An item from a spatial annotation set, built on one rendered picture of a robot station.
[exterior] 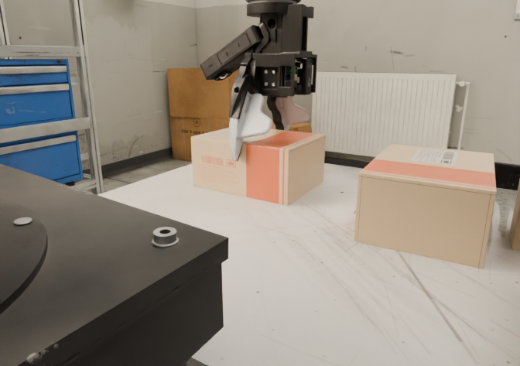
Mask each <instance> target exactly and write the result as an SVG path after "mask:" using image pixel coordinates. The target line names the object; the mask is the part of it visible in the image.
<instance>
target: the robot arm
mask: <svg viewBox="0 0 520 366"><path fill-rule="evenodd" d="M245 1H246V2H247V3H249V4H247V16H251V17H257V18H260V23H259V26H255V25H252V26H251V27H249V28H248V29H246V30H245V31H244V32H243V33H242V34H240V35H239V36H237V37H236V38H235V39H233V40H232V41H230V42H229V43H228V44H227V45H226V46H224V47H223V48H222V49H220V50H219V51H217V52H216V53H215V54H214V55H213V56H210V57H209V58H208V59H207V60H205V61H204V62H203V63H202V64H201V65H200V67H201V70H202V71H203V73H204V76H205V78H206V80H216V81H219V80H224V79H226V78H228V77H229V76H231V75H232V74H233V73H234V72H235V71H236V70H238V69H239V68H240V70H239V73H238V75H237V76H236V78H235V81H234V84H233V87H232V91H231V103H230V111H229V117H230V123H229V132H230V144H231V155H232V159H233V160H234V161H238V159H239V156H240V153H241V149H242V142H243V139H244V138H248V137H252V136H256V135H264V134H266V133H268V132H269V131H270V129H271V127H272V119H271V118H269V117H268V116H267V115H265V114H264V113H263V112H262V109H263V105H264V102H265V99H264V97H263V96H268V98H267V105H268V108H269V110H270V111H271V112H272V117H273V122H274V124H275V129H278V130H286V131H288V130H289V125H293V124H297V123H301V122H305V121H309V119H310V113H309V112H308V111H307V110H306V109H304V108H301V107H300V106H297V105H296V104H295V103H294V101H293V96H294V95H295V94H296V95H308V94H311V93H316V62H317V54H312V51H307V35H308V19H313V13H314V7H312V6H310V7H306V5H304V4H297V3H300V2H301V1H302V0H245ZM312 65H313V84H311V78H312Z"/></svg>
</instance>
